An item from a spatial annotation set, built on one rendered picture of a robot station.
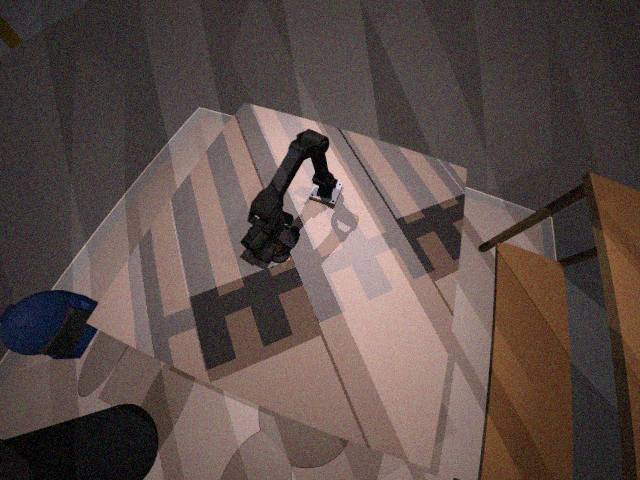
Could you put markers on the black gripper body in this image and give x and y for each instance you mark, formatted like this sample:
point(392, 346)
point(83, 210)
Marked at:
point(266, 253)

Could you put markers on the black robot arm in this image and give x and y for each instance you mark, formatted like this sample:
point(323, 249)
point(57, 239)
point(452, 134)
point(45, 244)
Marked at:
point(269, 202)

